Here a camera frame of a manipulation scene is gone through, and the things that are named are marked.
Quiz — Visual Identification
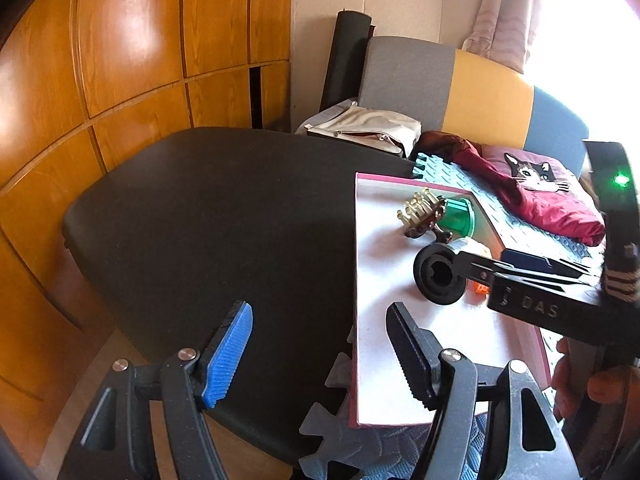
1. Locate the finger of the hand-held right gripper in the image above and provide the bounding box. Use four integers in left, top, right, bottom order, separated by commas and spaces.
449, 247, 601, 293
500, 249, 598, 280

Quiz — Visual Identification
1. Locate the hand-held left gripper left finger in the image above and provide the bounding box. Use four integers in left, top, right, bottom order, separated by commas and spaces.
57, 301, 253, 480

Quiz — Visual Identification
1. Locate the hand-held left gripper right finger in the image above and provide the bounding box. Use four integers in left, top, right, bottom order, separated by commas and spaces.
386, 301, 581, 480

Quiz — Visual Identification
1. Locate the orange white toy gun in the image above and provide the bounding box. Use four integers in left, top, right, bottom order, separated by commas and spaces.
447, 237, 496, 297

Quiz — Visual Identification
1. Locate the black silver cylinder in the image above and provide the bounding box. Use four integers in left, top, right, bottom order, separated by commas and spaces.
414, 242, 468, 306

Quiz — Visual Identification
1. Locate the green plastic cup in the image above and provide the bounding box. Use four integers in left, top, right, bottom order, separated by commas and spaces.
432, 197, 475, 238

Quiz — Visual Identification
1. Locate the pink cardboard tray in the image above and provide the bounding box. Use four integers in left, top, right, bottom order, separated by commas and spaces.
347, 172, 553, 430

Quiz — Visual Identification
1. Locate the gold brown hair claw clip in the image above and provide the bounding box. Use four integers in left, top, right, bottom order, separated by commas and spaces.
397, 187, 448, 238

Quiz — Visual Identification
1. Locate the person's right hand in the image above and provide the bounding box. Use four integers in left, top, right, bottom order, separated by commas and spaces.
552, 335, 640, 421

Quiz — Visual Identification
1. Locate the blue foam puzzle mat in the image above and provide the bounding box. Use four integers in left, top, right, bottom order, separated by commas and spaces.
300, 152, 608, 480

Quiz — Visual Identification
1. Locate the maroon blanket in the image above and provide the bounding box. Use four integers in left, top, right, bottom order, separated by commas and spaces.
414, 131, 607, 247

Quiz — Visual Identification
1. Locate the purple cat pillow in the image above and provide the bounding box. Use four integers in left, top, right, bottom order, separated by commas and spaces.
482, 145, 583, 196

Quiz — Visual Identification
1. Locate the grey foam puzzle tile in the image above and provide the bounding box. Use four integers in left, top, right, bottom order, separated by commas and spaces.
299, 327, 358, 461

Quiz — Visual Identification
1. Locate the black table top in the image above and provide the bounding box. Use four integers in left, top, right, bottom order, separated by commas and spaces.
62, 127, 423, 463

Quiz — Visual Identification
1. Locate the grey yellow blue headboard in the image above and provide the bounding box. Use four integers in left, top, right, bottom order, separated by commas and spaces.
357, 36, 590, 176

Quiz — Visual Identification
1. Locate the beige canvas bag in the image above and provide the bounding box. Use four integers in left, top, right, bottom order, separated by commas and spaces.
295, 101, 422, 157

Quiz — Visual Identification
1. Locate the pale patterned curtain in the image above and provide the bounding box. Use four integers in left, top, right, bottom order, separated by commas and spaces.
460, 0, 546, 73

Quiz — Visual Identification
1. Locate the rolled black mat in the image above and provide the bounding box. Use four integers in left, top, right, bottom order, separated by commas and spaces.
320, 10, 373, 111

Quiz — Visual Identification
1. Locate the wooden wardrobe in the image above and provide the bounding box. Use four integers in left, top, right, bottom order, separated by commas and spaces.
0, 0, 293, 466

